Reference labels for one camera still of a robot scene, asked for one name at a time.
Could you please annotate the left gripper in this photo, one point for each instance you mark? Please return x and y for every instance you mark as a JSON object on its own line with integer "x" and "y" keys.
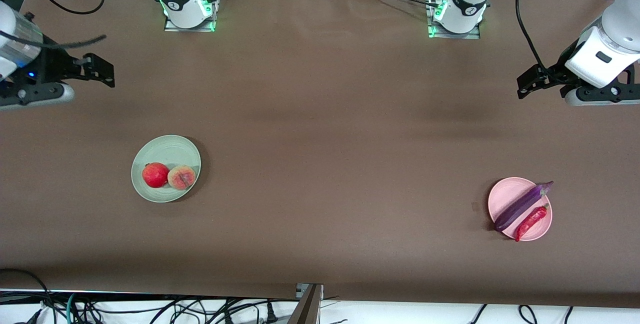
{"x": 556, "y": 74}

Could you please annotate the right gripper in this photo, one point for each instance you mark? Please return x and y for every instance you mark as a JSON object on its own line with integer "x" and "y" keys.
{"x": 54, "y": 65}

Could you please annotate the red pomegranate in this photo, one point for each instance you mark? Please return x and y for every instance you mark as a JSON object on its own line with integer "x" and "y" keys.
{"x": 155, "y": 175}

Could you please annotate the purple eggplant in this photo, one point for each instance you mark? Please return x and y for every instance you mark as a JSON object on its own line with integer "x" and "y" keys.
{"x": 520, "y": 206}

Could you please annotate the red chili pepper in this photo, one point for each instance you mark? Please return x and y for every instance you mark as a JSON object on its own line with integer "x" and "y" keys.
{"x": 532, "y": 221}

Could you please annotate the peach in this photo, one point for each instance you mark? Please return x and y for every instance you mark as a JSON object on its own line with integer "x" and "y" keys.
{"x": 181, "y": 177}

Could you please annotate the pale green plate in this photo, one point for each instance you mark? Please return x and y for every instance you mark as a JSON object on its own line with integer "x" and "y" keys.
{"x": 167, "y": 149}

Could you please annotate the pink plate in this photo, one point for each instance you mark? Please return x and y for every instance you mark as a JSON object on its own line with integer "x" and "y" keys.
{"x": 505, "y": 196}

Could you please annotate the large table cover sheet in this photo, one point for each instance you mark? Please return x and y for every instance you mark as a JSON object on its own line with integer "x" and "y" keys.
{"x": 320, "y": 244}

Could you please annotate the black power plug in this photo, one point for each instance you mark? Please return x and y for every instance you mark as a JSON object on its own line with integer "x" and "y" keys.
{"x": 271, "y": 314}

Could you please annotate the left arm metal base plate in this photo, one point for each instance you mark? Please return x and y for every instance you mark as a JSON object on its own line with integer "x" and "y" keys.
{"x": 472, "y": 35}

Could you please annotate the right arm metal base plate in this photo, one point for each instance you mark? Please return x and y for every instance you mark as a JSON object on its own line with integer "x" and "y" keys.
{"x": 172, "y": 26}

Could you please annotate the aluminium profile post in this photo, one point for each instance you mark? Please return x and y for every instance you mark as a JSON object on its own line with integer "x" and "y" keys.
{"x": 307, "y": 309}

